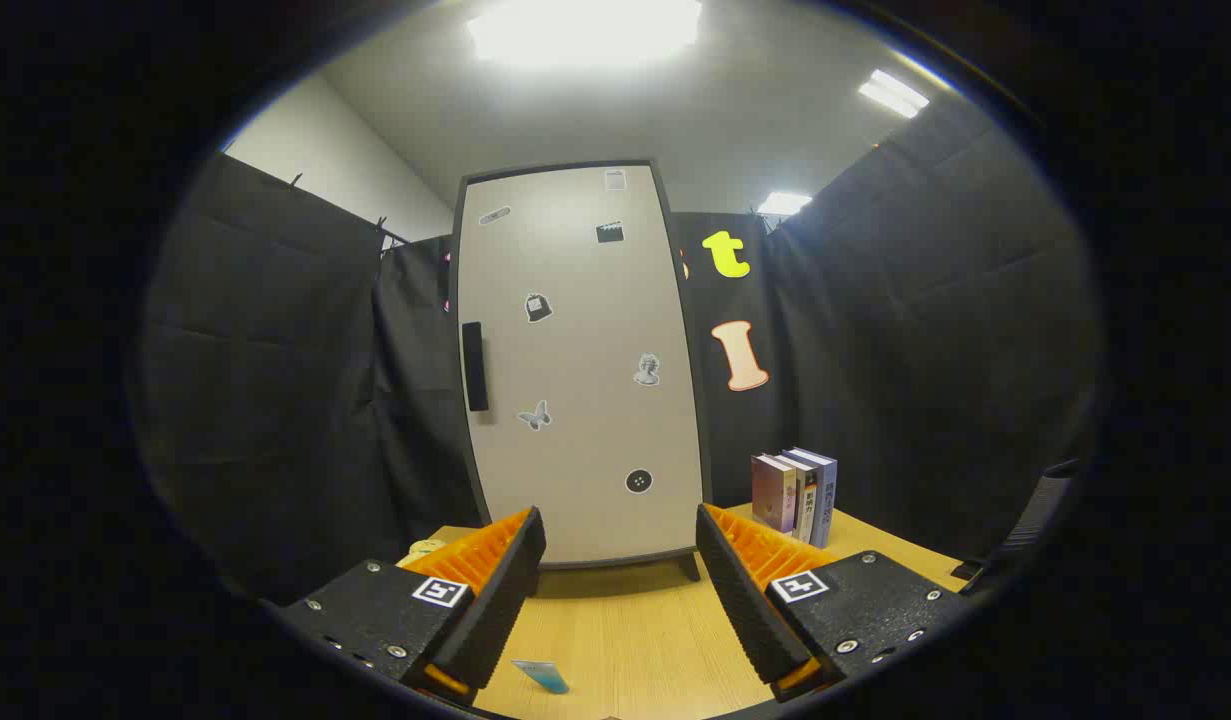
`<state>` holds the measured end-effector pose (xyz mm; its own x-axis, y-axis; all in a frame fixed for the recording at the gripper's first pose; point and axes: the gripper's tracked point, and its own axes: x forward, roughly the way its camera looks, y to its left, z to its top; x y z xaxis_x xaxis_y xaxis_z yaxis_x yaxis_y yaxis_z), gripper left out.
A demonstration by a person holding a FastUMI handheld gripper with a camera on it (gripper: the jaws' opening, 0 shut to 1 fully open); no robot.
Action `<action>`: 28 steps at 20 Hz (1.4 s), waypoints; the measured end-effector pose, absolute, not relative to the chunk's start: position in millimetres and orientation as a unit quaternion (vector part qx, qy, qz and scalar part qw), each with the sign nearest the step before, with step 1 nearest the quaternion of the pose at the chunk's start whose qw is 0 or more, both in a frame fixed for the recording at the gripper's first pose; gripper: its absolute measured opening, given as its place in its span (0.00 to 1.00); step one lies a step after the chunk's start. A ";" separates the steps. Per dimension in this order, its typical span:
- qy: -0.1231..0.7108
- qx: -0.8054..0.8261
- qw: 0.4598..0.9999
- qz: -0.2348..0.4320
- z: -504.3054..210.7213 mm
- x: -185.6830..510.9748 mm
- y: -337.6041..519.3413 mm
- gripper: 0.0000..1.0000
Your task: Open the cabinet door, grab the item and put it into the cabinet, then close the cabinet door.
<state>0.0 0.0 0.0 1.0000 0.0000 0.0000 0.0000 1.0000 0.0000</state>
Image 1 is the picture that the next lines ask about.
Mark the white blue cosmetic tube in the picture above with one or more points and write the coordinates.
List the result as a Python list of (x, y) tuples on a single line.
[(545, 677)]

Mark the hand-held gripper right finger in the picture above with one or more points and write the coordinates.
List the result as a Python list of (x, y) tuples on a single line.
[(745, 600)]

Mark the blue grey book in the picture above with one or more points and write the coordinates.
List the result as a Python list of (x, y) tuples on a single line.
[(825, 500)]

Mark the pink book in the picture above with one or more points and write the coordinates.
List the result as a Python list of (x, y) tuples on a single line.
[(772, 495)]

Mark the dark grey cabinet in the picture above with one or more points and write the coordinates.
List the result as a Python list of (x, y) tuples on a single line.
[(705, 460)]

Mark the large ceiling light panel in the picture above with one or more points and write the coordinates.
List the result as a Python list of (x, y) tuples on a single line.
[(585, 30)]

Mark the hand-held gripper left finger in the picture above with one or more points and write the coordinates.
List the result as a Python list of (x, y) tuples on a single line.
[(500, 600)]

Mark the black backdrop cloth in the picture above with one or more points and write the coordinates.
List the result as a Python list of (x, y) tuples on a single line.
[(275, 350)]

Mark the yellow plush toy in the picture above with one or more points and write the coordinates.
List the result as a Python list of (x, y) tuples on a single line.
[(425, 549)]

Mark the black ribbed object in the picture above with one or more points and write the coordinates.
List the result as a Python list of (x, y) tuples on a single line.
[(1035, 510)]

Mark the white spine book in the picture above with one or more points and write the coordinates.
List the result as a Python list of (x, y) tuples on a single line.
[(807, 510)]

